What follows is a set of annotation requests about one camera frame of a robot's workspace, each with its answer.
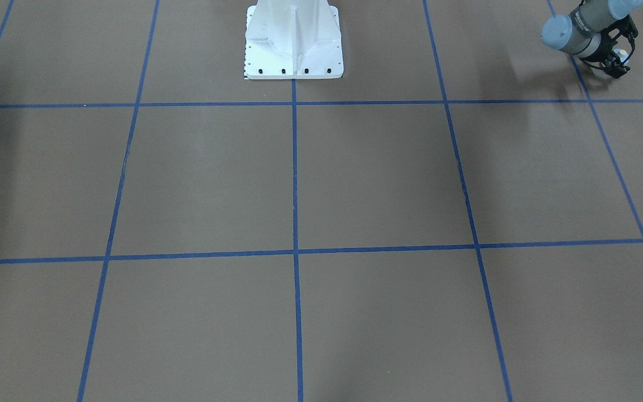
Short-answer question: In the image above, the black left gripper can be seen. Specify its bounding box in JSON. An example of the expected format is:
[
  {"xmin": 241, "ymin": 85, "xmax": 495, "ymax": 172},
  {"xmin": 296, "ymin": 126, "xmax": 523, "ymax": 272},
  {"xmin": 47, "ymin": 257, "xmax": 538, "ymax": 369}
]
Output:
[{"xmin": 581, "ymin": 16, "xmax": 639, "ymax": 79}]

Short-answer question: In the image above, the blue white call bell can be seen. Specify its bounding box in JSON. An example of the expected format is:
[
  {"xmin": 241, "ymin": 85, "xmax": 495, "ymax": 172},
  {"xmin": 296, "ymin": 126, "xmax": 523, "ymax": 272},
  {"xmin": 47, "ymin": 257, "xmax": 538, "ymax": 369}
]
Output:
[{"xmin": 613, "ymin": 48, "xmax": 630, "ymax": 64}]

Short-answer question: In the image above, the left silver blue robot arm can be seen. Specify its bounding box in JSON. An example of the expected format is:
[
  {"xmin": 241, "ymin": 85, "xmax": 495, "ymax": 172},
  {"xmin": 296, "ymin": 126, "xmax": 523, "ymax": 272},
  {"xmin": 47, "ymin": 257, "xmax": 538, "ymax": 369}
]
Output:
[{"xmin": 541, "ymin": 1, "xmax": 643, "ymax": 79}]

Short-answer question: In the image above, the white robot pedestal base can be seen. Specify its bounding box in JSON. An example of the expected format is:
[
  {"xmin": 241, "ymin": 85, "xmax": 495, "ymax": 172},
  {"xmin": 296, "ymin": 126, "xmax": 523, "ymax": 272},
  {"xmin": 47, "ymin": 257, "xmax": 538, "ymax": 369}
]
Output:
[{"xmin": 243, "ymin": 1, "xmax": 344, "ymax": 80}]

